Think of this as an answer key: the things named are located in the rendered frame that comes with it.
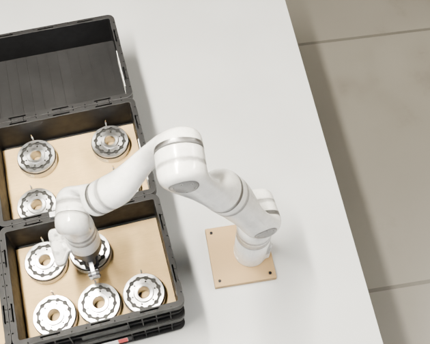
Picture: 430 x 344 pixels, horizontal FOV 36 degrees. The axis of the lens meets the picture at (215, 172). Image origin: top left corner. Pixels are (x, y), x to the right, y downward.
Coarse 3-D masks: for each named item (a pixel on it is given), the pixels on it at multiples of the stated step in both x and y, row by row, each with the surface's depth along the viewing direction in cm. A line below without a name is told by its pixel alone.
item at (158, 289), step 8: (136, 280) 162; (144, 280) 161; (152, 280) 162; (128, 288) 161; (160, 288) 161; (128, 296) 160; (160, 296) 160; (128, 304) 159; (136, 304) 159; (144, 304) 159; (152, 304) 159
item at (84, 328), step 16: (160, 208) 163; (32, 224) 162; (160, 224) 161; (0, 240) 158; (176, 272) 156; (176, 288) 154; (176, 304) 152; (112, 320) 150; (128, 320) 151; (16, 336) 148; (48, 336) 148; (64, 336) 149
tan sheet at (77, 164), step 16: (128, 128) 185; (64, 144) 182; (80, 144) 182; (16, 160) 179; (64, 160) 180; (80, 160) 180; (96, 160) 180; (16, 176) 177; (48, 176) 178; (64, 176) 178; (80, 176) 178; (96, 176) 178; (16, 192) 175; (16, 208) 173
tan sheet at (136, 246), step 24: (120, 240) 170; (144, 240) 170; (24, 264) 166; (72, 264) 166; (120, 264) 167; (144, 264) 167; (24, 288) 163; (48, 288) 163; (72, 288) 163; (120, 288) 164; (168, 288) 164; (24, 312) 160
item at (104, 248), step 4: (100, 236) 166; (104, 240) 166; (104, 244) 166; (108, 244) 166; (104, 248) 165; (108, 248) 165; (100, 252) 165; (104, 252) 165; (108, 252) 165; (72, 256) 164; (100, 256) 164; (104, 256) 164; (108, 256) 164; (72, 260) 163; (76, 260) 164; (80, 260) 163; (100, 260) 164; (104, 260) 164; (76, 264) 163; (80, 264) 163; (100, 264) 163; (84, 268) 162
